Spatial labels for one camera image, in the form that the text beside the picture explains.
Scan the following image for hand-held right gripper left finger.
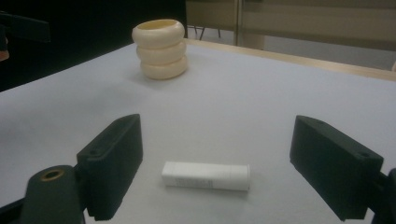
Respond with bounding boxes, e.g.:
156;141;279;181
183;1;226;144
76;113;145;222

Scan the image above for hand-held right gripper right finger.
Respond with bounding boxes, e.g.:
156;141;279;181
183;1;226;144
289;115;385;222

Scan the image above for white cylindrical tube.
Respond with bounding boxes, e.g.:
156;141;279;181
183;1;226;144
161;161;251;191

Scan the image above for cream ribbed round holder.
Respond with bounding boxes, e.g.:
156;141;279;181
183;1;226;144
131;19;190;81

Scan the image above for black curtain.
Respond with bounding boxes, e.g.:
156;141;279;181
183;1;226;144
0;0;189;93

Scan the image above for beige curtain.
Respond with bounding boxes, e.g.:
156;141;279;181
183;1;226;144
186;0;396;52

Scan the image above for metal stand legs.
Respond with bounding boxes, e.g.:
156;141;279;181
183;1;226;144
187;25;222;42

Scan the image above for beige upright post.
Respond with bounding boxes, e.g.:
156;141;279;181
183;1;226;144
234;0;245;47

